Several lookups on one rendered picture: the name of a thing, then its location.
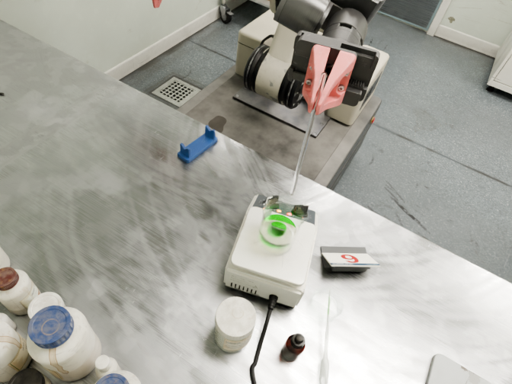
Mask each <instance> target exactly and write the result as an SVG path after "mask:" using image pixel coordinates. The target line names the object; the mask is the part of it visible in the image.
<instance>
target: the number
mask: <svg viewBox="0 0 512 384"><path fill-rule="evenodd" d="M325 256H326V257H327V258H328V260H329V261H330V262H331V263H357V264H377V263H376V262H375V261H374V260H373V259H372V258H371V257H370V256H368V255H367V254H325Z"/></svg>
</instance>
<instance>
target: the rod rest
mask: <svg viewBox="0 0 512 384"><path fill-rule="evenodd" d="M215 135H216V131H215V130H211V129H210V128H209V126H208V125H206V126H205V133H204V134H203V135H202V136H200V137H199V138H197V139H195V140H194V141H193V142H192V143H190V144H189V145H188V146H186V147H185V145H184V144H183V143H181V144H180V149H181V150H180V152H178V157H179V158H180V159H182V160H183V161H185V162H186V163H190V162H192V161H193V160H194V159H195V158H196V157H197V156H199V155H200V154H202V153H203V152H205V151H206V150H207V149H208V148H209V147H211V146H212V145H214V144H215V143H216V142H217V141H218V138H217V137H216V136H215Z"/></svg>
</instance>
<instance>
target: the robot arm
mask: <svg viewBox="0 0 512 384"><path fill-rule="evenodd" d="M385 1H386V0H281V1H280V4H279V5H278V6H277V10H276V12H275V15H274V20H275V21H276V22H278V23H280V24H282V25H283V26H284V27H287V28H288V29H290V30H292V31H293V32H295V33H297V35H296V37H295V41H294V45H293V49H294V51H293V58H292V62H291V66H290V69H289V73H288V80H289V81H290V82H291V81H292V79H294V80H297V81H300V82H304V85H303V88H302V95H303V97H304V98H305V100H306V102H307V104H308V112H309V113H311V112H312V108H313V105H314V102H315V95H316V92H317V89H318V84H319V81H320V78H321V74H322V73H323V72H326V73H327V77H326V80H325V85H324V88H323V91H322V96H321V98H320V99H319V102H318V106H317V109H316V112H315V115H319V114H320V113H321V112H323V111H324V110H327V109H329V108H332V107H337V106H339V105H340V104H346V105H349V106H352V107H355V106H357V104H358V102H359V101H362V100H363V99H364V97H365V95H366V91H367V89H368V86H369V84H370V80H371V78H372V76H373V73H374V71H375V69H376V66H377V63H378V61H379V57H380V52H379V51H378V50H374V49H370V48H368V47H364V46H363V43H364V40H365V38H366V33H367V29H368V24H369V23H370V22H371V20H372V19H373V17H374V16H375V15H376V13H377V12H378V10H379V9H380V8H381V7H382V5H383V3H384V2H385ZM320 28H321V29H322V30H324V32H323V34H322V35H319V34H317V33H318V31H319V30H320Z"/></svg>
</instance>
